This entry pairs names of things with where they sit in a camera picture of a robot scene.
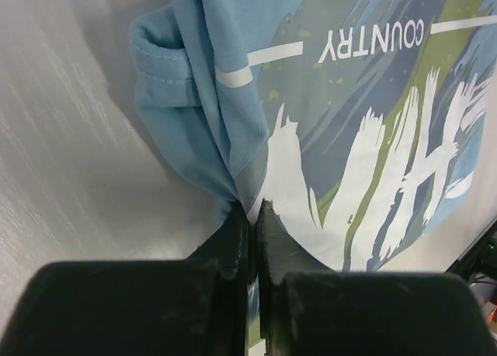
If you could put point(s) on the light blue printed t-shirt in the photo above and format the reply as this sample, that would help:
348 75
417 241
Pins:
360 121

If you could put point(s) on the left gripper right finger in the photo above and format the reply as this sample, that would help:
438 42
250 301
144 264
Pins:
308 309

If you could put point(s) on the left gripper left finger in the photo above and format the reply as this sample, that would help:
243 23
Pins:
194 306

